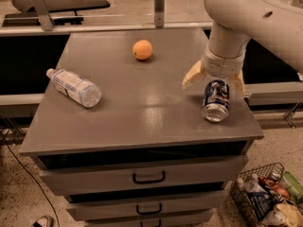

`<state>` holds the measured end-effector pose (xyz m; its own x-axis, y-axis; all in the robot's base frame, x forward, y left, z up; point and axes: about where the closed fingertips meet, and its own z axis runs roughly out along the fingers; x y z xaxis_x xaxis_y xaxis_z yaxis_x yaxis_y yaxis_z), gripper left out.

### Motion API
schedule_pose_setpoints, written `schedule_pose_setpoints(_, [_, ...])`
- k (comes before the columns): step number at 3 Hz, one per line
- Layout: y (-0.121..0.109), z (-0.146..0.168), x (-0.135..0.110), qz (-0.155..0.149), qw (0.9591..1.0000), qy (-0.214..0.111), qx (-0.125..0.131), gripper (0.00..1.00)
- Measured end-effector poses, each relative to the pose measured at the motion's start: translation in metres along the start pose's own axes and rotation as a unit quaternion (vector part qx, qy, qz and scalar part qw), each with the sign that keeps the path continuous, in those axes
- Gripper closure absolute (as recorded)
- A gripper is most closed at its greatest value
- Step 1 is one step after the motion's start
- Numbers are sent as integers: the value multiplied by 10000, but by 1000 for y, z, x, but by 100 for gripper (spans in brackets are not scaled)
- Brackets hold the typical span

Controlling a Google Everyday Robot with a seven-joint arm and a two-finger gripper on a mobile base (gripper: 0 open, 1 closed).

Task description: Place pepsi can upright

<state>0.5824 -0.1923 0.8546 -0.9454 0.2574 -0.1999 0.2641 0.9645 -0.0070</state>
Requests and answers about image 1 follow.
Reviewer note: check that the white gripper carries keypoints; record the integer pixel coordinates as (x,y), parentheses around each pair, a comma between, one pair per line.
(222,66)

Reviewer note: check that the blue pepsi can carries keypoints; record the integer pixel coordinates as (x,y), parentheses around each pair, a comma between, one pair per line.
(216,101)

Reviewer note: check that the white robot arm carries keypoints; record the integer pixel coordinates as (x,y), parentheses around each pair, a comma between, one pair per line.
(275,25)

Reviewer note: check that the orange fruit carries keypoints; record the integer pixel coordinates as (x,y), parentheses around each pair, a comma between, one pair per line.
(142,50)

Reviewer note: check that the grey drawer cabinet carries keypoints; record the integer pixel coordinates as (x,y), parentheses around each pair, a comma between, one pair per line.
(144,114)

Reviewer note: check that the small clear bottle in basket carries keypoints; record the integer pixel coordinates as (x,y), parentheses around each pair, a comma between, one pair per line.
(252,186)

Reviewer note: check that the red snack bag in basket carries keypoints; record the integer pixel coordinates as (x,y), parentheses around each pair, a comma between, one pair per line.
(274,186)

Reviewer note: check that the clear plastic water bottle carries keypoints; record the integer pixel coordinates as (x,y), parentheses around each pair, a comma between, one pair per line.
(81,90)

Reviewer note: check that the blue snack bag in basket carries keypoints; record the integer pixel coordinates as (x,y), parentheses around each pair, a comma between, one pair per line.
(262,203)

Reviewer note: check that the green bottle in basket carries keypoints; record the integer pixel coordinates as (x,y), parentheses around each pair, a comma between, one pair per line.
(293,186)

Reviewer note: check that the bottom grey drawer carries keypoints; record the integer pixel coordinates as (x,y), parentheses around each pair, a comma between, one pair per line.
(167,220)

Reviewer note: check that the grey drawer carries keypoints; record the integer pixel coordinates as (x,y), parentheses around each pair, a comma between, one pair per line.
(97,179)
(167,220)
(146,207)

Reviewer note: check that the yellow bag in basket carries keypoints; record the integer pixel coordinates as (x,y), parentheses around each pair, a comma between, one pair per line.
(293,217)

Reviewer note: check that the black background bench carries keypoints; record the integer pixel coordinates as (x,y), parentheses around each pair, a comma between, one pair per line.
(26,14)

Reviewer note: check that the middle grey drawer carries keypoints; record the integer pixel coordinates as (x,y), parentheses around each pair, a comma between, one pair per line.
(146,207)

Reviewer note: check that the top grey drawer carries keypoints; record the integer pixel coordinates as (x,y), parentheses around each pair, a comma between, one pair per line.
(97,179)

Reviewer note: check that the shoe at bottom edge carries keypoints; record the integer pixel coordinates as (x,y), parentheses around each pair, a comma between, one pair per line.
(44,221)

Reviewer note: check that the metal rail barrier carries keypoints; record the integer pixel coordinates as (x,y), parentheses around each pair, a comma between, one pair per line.
(12,31)

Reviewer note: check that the middle metal bracket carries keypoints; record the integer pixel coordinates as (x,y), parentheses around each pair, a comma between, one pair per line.
(159,7)

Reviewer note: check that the metal bracket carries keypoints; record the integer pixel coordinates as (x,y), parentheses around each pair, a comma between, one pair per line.
(43,15)
(159,7)

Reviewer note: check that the wire basket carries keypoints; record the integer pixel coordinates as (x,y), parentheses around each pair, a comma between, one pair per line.
(239,195)

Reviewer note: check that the left metal bracket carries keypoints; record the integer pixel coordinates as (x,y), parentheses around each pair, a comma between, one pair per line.
(43,15)

